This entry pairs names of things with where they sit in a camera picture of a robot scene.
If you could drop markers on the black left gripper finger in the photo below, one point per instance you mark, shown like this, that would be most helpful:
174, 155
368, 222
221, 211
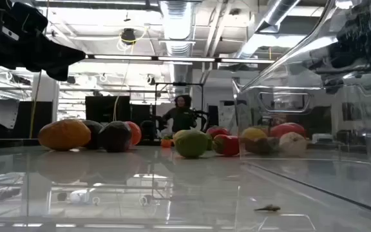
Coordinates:
55, 71
64, 54

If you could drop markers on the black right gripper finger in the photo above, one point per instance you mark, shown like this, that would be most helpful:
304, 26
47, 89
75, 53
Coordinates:
333, 85
327, 66

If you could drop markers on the orange-yellow oval fruit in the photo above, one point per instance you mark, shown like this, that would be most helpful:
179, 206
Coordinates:
63, 134

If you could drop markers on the dark oval avocado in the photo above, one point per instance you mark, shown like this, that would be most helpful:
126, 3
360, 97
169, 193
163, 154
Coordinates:
93, 132

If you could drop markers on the white onion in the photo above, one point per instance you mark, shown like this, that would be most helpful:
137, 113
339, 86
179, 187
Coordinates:
292, 144

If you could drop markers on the dark round avocado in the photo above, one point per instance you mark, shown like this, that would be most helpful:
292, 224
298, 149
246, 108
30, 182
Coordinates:
114, 137

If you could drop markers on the yellow lemon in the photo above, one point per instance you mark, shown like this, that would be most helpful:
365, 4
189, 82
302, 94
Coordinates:
253, 133

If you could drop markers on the brown potato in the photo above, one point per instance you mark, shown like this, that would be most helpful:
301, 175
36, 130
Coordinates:
261, 145

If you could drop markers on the orange-red round fruit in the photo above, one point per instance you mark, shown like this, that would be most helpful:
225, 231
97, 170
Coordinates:
136, 132

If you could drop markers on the small orange fruit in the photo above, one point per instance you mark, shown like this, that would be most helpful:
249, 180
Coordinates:
166, 143

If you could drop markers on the yellow fruit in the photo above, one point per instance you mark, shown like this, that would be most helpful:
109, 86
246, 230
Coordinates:
177, 134

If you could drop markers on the green lime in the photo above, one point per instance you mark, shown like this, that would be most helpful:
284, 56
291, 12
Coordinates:
191, 144

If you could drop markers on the black background robot arm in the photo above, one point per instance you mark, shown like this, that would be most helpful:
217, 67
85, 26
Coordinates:
201, 113

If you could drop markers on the white building column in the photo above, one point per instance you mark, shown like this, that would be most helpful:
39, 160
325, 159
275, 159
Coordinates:
47, 93

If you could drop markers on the black partition panel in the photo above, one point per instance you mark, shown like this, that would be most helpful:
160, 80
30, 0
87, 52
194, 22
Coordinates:
43, 119

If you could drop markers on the long led light bar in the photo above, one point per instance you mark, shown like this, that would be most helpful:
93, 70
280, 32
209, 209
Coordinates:
124, 57

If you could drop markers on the black computer monitor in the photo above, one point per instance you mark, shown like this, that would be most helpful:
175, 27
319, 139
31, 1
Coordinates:
106, 108

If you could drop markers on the clear plastic basket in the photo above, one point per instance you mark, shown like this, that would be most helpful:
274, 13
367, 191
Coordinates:
333, 180

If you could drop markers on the black office chair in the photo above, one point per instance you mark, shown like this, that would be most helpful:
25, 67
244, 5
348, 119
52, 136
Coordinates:
148, 129

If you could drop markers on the white poster board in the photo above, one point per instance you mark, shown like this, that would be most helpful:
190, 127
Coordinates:
227, 120

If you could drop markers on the black cabinet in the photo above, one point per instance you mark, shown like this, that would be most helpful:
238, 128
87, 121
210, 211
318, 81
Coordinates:
213, 117

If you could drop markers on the person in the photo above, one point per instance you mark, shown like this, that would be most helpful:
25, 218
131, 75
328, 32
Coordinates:
182, 117

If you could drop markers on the small brown stem piece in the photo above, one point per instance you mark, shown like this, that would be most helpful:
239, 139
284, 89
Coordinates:
269, 208

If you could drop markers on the black ceiling camera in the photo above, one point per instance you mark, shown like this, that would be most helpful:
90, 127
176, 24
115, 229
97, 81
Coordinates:
128, 35

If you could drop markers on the slanted silver air duct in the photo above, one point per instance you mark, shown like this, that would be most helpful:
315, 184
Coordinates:
275, 14

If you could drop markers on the silver ventilation duct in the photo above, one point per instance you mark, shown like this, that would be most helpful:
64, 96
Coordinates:
177, 29

